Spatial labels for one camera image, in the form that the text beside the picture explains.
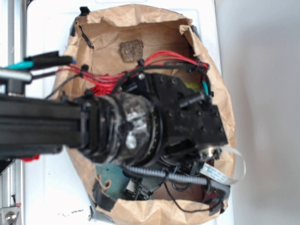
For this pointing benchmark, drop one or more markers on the light blue cloth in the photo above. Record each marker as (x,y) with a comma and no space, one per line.
(114,180)

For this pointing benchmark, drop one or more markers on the aluminium frame rail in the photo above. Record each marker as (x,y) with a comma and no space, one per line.
(12,50)

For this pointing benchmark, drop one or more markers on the red crumpled cloth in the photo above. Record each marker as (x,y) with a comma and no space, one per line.
(96,90)

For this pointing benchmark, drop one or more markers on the green fuzzy plush toy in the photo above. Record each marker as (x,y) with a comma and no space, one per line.
(192,85)

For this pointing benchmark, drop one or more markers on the brown paper bag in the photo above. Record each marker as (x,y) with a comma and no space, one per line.
(95,39)

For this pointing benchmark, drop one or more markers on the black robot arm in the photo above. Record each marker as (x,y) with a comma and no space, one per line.
(154,117)

